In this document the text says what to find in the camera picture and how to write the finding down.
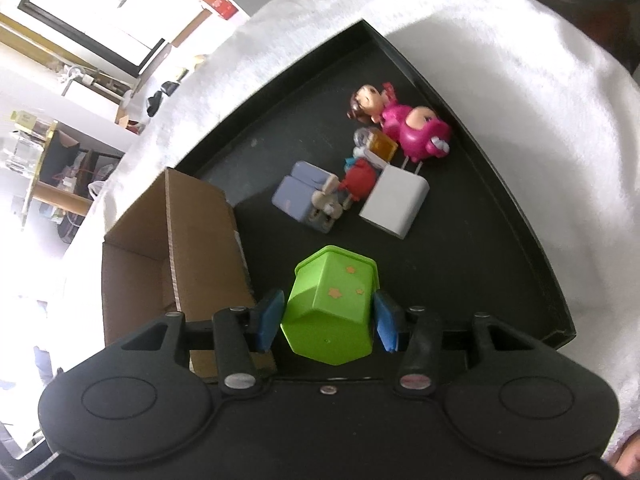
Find white power adapter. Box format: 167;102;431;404
359;165;430;240

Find black square tray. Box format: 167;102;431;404
178;22;576;374

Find white fluffy blanket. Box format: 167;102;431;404
48;0;639;451

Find wooden shelf table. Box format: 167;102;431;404
1;110;124;221

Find red figurine with yellow cube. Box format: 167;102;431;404
338;127;398;208

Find brown cardboard box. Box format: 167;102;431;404
101;167;278;380

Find black slippers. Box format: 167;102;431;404
146;81;180;117

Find green hexagonal toy cup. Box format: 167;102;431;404
281;245;380;366

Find orange cardboard box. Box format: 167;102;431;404
202;0;239;21

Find pink dress girl figurine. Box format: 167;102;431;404
347;82;451;164

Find lavender sofa bunny figurine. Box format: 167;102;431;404
271;160;352;233

